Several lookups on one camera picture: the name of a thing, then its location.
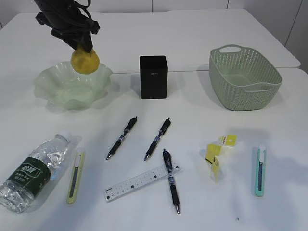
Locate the clear plastic ruler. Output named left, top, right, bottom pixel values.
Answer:
left=104, top=165, right=170, bottom=202

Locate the black pen on ruler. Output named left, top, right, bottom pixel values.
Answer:
left=163, top=149, right=180, bottom=214

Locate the green woven plastic basket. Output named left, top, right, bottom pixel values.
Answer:
left=209, top=45, right=282, bottom=111

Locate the black pen middle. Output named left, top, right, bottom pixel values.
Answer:
left=144, top=118, right=171, bottom=161

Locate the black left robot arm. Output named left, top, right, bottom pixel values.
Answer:
left=35, top=0, right=100, bottom=53

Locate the green wavy glass plate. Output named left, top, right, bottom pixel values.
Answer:
left=34, top=61, right=113, bottom=110

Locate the yellow pear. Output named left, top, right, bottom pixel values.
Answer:
left=71, top=46, right=100, bottom=75

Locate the black pen left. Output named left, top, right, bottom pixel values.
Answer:
left=106, top=116, right=138, bottom=160

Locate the clear water bottle green label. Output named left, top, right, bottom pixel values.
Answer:
left=0, top=131, right=72, bottom=213

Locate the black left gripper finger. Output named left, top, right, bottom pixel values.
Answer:
left=59, top=35, right=78, bottom=50
left=78, top=31, right=93, bottom=52

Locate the black square pen holder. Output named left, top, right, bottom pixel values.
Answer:
left=139, top=55, right=168, bottom=99

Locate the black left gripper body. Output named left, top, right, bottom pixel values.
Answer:
left=36, top=9, right=100, bottom=39

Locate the yellow waste paper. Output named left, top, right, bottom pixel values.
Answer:
left=205, top=134, right=237, bottom=182

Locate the yellow utility knife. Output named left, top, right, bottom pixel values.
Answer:
left=66, top=147, right=86, bottom=204

